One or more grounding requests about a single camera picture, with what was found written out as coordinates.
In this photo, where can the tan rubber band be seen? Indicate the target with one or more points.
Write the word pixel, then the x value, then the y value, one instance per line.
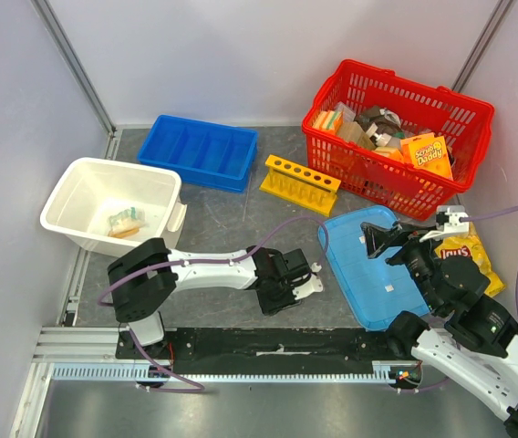
pixel 123 233

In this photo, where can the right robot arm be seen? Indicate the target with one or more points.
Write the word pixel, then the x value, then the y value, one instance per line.
pixel 478 347

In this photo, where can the yellow test tube rack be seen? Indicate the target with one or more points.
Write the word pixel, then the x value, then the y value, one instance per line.
pixel 298 184

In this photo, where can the white plastic tub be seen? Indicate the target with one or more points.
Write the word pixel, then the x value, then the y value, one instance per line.
pixel 91 192

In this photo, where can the blue divided plastic tray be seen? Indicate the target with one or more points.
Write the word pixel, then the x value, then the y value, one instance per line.
pixel 206 154

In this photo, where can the orange green sponge pack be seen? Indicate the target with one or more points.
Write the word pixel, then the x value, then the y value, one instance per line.
pixel 329 121

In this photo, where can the yellow Lays chips bag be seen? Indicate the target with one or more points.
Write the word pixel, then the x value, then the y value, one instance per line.
pixel 470 245

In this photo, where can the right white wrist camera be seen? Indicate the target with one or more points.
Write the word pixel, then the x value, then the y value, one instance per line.
pixel 451 220

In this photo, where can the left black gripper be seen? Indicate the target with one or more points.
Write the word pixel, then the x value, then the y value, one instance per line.
pixel 268 307

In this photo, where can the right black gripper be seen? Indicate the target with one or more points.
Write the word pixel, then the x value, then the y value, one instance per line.
pixel 398 246

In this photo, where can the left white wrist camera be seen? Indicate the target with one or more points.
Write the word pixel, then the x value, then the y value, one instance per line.
pixel 309 284

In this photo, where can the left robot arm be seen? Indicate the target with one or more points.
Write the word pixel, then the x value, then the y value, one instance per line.
pixel 141 280

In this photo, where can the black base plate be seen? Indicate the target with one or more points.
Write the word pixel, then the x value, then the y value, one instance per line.
pixel 274 351

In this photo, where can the white cable duct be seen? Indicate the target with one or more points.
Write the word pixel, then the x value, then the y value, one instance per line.
pixel 144 372

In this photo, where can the light blue plastic lid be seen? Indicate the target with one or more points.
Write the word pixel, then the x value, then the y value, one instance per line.
pixel 375 292

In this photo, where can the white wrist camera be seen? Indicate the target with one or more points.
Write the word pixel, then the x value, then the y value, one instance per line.
pixel 451 220
pixel 309 284

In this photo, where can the orange Scrub Daddy package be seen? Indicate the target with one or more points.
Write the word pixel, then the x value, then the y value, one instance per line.
pixel 429 153

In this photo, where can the red shopping basket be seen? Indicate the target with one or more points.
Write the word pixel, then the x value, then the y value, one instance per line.
pixel 464 122

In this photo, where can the clear bag of swabs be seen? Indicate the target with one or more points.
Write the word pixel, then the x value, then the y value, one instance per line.
pixel 126 219

